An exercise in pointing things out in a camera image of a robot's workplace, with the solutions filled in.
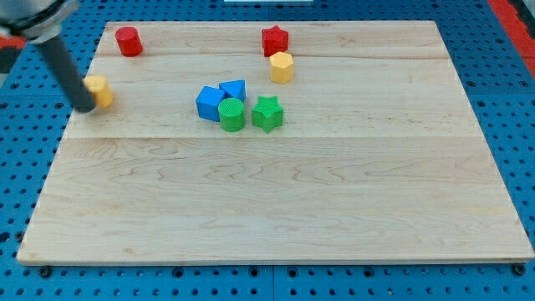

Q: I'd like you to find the green star block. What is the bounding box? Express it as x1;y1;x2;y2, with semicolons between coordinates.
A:
252;96;284;134

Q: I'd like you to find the blue cube block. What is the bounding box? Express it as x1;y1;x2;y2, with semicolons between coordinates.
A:
196;86;226;122

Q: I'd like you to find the light wooden board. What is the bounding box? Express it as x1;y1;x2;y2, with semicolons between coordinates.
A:
17;21;534;266

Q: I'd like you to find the yellow block at left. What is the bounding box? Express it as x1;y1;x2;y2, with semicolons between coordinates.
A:
83;75;114;108

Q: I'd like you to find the blue triangle block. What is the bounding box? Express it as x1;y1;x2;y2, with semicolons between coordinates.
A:
219;79;247;102

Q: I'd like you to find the red star block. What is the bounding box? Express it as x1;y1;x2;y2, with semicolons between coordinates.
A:
261;25;289;57

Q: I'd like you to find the red cylinder block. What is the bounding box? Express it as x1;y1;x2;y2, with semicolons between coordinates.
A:
115;26;143;57

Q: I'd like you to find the yellow octagon block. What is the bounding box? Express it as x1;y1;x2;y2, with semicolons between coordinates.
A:
269;52;293;84

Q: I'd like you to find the green cylinder block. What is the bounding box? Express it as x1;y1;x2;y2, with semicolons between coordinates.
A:
218;98;245;132

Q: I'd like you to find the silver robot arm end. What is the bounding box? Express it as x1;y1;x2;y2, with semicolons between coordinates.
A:
1;0;80;44

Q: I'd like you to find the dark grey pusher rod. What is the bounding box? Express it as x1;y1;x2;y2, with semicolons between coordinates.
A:
36;36;96;113

